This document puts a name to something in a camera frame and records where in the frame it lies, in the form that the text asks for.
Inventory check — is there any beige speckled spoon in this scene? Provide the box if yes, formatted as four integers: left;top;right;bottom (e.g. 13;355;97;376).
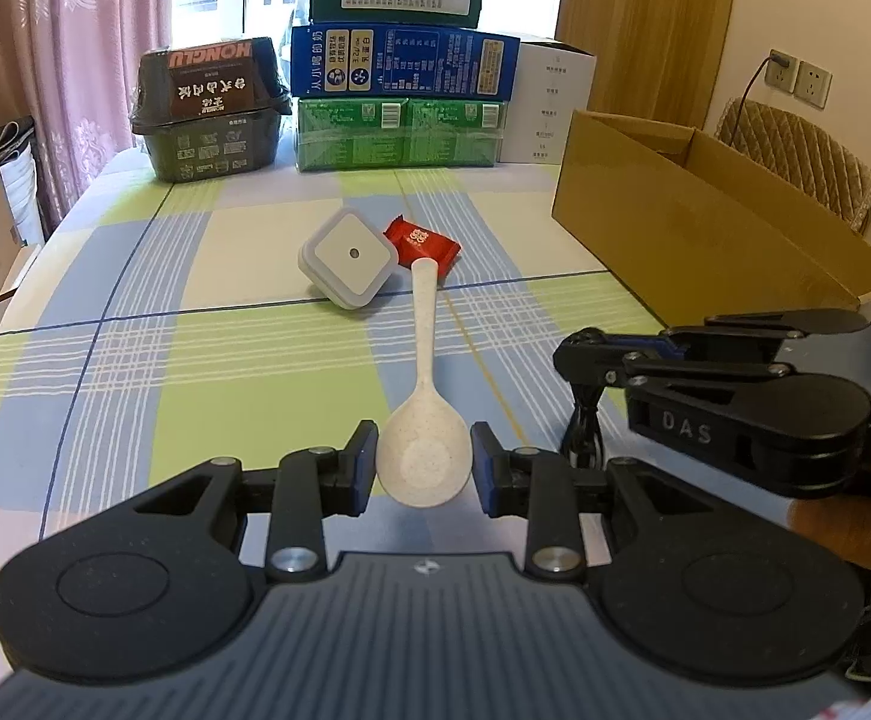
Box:
375;257;474;509

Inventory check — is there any black charger plug cable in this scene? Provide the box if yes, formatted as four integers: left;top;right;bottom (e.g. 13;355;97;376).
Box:
726;50;794;137

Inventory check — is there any white wall socket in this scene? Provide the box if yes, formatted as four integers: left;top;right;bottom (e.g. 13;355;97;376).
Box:
794;60;834;110
765;51;801;95

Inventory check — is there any green wrapped pack bundle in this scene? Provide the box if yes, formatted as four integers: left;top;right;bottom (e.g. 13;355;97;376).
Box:
296;96;511;172

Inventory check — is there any brown cardboard box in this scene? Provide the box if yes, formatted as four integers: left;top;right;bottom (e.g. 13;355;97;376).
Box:
551;109;871;329

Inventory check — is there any pink curtain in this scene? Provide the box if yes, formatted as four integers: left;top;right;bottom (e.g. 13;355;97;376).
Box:
0;0;175;233

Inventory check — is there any white square night light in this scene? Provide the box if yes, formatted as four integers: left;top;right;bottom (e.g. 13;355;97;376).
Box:
298;208;393;311

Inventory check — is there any black food container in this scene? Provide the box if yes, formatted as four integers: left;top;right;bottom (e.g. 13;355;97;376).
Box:
129;36;292;183

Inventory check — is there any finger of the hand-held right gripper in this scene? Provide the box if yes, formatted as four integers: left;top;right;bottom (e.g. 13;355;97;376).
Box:
559;307;807;361
553;351;795;395

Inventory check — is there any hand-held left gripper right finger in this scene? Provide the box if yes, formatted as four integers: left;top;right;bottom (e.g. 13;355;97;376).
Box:
469;421;717;583

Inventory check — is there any quilted beige chair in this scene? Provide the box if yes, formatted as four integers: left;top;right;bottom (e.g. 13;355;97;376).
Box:
714;97;871;235

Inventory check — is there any blue milk carton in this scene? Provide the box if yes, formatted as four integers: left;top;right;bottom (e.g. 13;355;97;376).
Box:
290;22;522;100

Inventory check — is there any checked cloth desktop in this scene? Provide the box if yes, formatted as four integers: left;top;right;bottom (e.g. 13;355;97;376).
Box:
0;161;677;698

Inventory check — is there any white carton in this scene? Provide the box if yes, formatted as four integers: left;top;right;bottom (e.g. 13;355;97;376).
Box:
499;36;599;166

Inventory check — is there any yellow-brown curtain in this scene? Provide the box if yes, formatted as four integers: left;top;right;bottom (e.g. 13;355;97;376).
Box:
553;0;743;128

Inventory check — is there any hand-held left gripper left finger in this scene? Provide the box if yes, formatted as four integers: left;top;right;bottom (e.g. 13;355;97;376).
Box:
131;418;382;583

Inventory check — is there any red snack packet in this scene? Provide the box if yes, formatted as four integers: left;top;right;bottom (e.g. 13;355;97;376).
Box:
382;216;462;280

